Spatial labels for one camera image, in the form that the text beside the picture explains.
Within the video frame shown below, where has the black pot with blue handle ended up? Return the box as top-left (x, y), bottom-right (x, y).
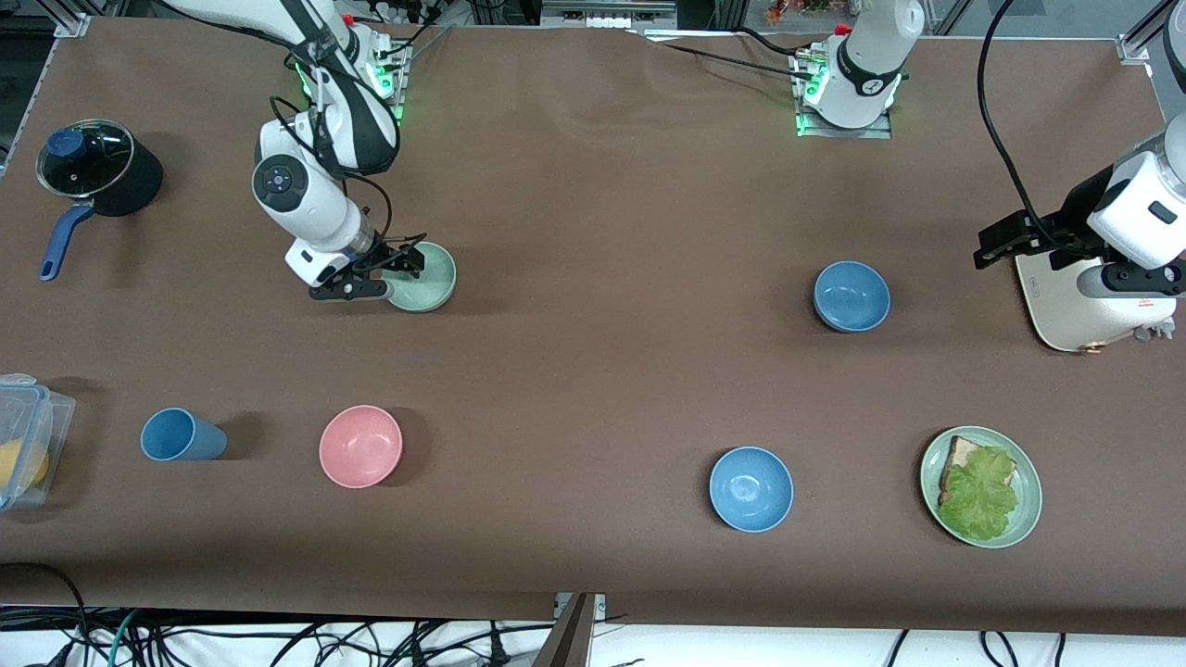
top-left (35, 119), bottom-right (165, 283)

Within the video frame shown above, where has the aluminium frame profile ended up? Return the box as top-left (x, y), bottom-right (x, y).
top-left (1117, 0), bottom-right (1186, 64)

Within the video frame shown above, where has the bright blue bowl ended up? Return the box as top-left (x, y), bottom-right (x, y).
top-left (709, 447), bottom-right (795, 534)

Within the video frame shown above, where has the dusky blue bowl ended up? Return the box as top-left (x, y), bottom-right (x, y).
top-left (813, 260), bottom-right (891, 334)

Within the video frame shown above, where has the white bread slice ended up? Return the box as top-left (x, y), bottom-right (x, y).
top-left (938, 435), bottom-right (985, 506)

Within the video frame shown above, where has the cream white toaster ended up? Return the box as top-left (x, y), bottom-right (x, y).
top-left (1016, 245), bottom-right (1178, 354)

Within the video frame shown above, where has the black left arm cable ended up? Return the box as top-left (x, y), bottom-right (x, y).
top-left (978, 0), bottom-right (1066, 249)

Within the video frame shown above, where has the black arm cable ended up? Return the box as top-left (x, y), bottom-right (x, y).
top-left (978, 0), bottom-right (1066, 249)
top-left (269, 56), bottom-right (395, 270)

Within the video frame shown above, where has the pale green plate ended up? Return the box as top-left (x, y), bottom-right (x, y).
top-left (920, 425), bottom-right (1043, 549)

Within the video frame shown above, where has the brown table mat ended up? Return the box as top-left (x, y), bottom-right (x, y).
top-left (0, 17), bottom-right (1186, 638)

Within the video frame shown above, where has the grey power strip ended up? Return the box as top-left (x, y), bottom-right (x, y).
top-left (542, 0), bottom-right (677, 29)

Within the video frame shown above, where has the clear plastic food container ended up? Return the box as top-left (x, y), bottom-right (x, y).
top-left (0, 373), bottom-right (77, 512)

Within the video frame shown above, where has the green lettuce leaf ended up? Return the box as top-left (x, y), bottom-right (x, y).
top-left (939, 447), bottom-right (1020, 542)

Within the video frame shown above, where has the metal mount post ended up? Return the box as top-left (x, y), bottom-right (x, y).
top-left (533, 593), bottom-right (608, 667)

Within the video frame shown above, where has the white power strip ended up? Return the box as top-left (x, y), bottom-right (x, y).
top-left (366, 0), bottom-right (446, 24)

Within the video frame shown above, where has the black base power cable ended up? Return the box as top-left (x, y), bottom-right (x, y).
top-left (385, 19), bottom-right (455, 61)
top-left (630, 28), bottom-right (816, 73)

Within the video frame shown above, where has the yellow fruit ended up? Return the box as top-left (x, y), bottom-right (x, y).
top-left (0, 440), bottom-right (49, 490)

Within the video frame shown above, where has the pink bowl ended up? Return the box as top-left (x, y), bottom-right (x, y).
top-left (319, 405), bottom-right (404, 489)

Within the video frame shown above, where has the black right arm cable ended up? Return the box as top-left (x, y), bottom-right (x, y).
top-left (269, 56), bottom-right (395, 270)

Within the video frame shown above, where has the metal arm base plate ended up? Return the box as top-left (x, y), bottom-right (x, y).
top-left (795, 56), bottom-right (895, 140)
top-left (306, 69), bottom-right (406, 128)

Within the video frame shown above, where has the glass lid with blue knob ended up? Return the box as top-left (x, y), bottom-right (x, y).
top-left (35, 119), bottom-right (135, 198)

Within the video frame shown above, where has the teal cable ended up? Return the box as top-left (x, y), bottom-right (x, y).
top-left (109, 607), bottom-right (140, 667)

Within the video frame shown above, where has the blue plastic cup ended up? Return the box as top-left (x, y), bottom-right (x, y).
top-left (140, 408), bottom-right (228, 462)

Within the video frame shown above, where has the pale green bowl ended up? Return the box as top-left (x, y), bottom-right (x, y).
top-left (382, 241), bottom-right (458, 313)

